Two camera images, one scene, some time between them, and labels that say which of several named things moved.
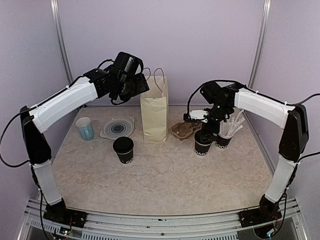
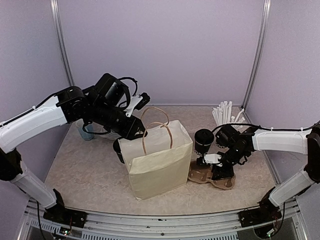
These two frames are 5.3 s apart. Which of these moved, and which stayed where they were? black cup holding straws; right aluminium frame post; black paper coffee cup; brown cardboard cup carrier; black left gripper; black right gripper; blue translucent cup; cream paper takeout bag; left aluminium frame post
Moved: black right gripper; black paper coffee cup; brown cardboard cup carrier; cream paper takeout bag; black left gripper
Stayed: right aluminium frame post; left aluminium frame post; blue translucent cup; black cup holding straws
